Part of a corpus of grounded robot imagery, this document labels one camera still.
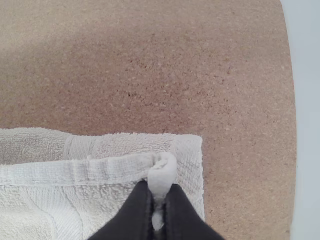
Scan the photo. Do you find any cork mat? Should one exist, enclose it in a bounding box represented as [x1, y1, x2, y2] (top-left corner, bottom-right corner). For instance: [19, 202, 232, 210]
[0, 0, 298, 240]

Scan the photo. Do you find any pale towel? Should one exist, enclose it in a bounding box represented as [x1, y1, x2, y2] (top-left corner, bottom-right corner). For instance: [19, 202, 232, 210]
[0, 126, 206, 240]

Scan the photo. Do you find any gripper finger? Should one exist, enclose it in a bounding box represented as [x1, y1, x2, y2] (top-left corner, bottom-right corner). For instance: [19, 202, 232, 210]
[161, 183, 226, 240]
[86, 180, 156, 240]

